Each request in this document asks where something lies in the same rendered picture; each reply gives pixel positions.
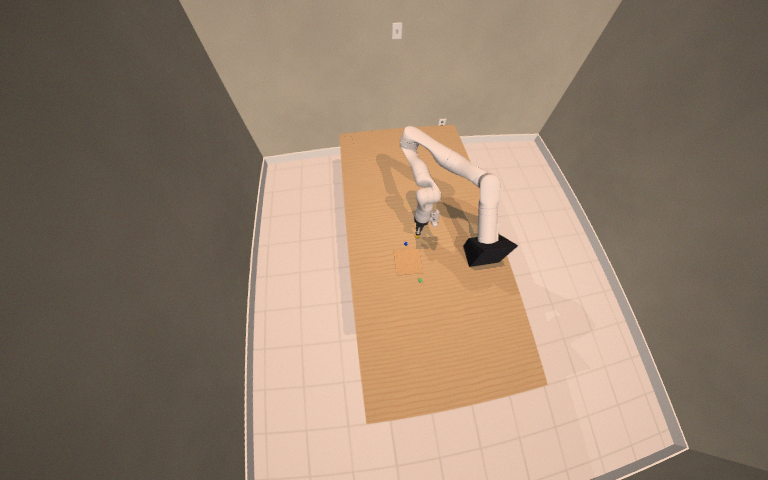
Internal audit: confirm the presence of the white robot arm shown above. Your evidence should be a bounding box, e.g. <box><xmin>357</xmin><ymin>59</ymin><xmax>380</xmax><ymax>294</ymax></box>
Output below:
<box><xmin>400</xmin><ymin>126</ymin><xmax>500</xmax><ymax>244</ymax></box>

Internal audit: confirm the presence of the tan square mat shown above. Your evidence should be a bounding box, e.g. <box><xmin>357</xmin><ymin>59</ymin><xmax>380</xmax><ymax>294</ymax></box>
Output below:
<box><xmin>393</xmin><ymin>248</ymin><xmax>423</xmax><ymax>275</ymax></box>

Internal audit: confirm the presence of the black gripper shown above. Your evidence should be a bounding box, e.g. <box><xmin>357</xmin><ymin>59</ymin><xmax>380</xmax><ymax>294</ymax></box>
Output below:
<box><xmin>414</xmin><ymin>216</ymin><xmax>429</xmax><ymax>236</ymax></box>

